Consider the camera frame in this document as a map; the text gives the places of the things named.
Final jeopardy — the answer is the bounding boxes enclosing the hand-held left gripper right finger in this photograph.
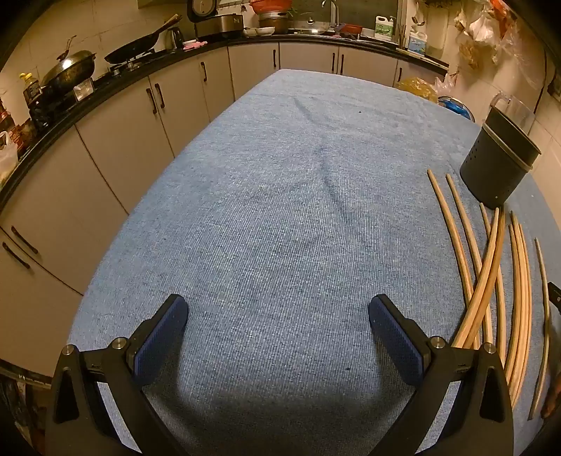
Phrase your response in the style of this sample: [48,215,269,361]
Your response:
[369,294,515,456]

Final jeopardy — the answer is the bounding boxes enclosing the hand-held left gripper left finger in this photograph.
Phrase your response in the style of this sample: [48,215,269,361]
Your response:
[44,294,189,456]

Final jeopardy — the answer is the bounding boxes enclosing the bunch of wooden chopsticks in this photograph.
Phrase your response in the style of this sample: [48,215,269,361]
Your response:
[427,169,552,422]

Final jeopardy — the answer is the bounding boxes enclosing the dark grey chopstick holder cup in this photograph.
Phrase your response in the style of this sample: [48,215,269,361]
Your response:
[459,105,542,208]

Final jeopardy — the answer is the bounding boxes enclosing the blue table cloth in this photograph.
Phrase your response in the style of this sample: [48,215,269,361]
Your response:
[66,68,561,456]

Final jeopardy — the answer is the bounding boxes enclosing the clear glass pitcher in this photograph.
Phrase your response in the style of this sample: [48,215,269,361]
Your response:
[490,91,536,132]

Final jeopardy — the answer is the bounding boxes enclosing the blue plastic bag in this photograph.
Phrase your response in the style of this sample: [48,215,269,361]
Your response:
[438,95,476,122]

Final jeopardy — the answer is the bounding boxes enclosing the beige kitchen cabinets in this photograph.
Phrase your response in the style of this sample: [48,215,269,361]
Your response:
[0,41,450,387]

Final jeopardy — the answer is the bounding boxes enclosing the white plastic bag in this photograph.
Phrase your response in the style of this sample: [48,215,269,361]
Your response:
[0,130,19,185]
[434,72,459,97]

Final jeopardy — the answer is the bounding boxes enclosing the black kitchen countertop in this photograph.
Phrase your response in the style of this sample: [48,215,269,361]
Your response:
[0,35,450,211]

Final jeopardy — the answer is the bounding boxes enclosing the yellow plastic bag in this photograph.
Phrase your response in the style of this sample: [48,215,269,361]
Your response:
[396,76,439,102]

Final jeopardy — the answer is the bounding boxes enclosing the red label condiment jar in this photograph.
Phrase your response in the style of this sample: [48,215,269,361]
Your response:
[12,118,36,147]

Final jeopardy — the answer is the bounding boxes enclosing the black gas stove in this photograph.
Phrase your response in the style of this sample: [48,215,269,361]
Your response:
[31,48,171,123]

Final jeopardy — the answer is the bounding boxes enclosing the wooden cutting board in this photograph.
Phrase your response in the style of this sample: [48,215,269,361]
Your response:
[396,46,450,71]

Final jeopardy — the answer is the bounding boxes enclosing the hanging clear plastic bags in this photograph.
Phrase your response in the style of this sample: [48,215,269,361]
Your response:
[453,0,546,88]

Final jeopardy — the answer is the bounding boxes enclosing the cooking oil bottle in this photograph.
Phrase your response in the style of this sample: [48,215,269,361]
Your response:
[18,72,42,103]

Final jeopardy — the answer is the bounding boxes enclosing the lidded metal wok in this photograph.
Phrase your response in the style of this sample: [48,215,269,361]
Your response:
[40,36,97,90]

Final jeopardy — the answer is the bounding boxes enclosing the blue label bottle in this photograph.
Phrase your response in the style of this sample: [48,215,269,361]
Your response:
[407,25,428,53]

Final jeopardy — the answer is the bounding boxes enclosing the black wok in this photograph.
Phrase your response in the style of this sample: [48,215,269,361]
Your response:
[104,14,182,64]

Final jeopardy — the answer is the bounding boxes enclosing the white detergent jug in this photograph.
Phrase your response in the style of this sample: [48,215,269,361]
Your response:
[374,15,397,42]

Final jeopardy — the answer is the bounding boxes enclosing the glass pot lid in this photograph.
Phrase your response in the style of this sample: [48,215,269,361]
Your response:
[289,16,329,35]

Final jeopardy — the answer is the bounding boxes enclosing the silver rice cooker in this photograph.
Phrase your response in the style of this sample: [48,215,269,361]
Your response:
[188,0,244,42]

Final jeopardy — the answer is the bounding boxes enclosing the metal sink faucet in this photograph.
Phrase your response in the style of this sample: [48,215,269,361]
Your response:
[321,0,340,27]

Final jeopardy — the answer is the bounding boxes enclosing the red plastic basin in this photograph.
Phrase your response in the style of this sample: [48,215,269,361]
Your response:
[250,0,293,13]

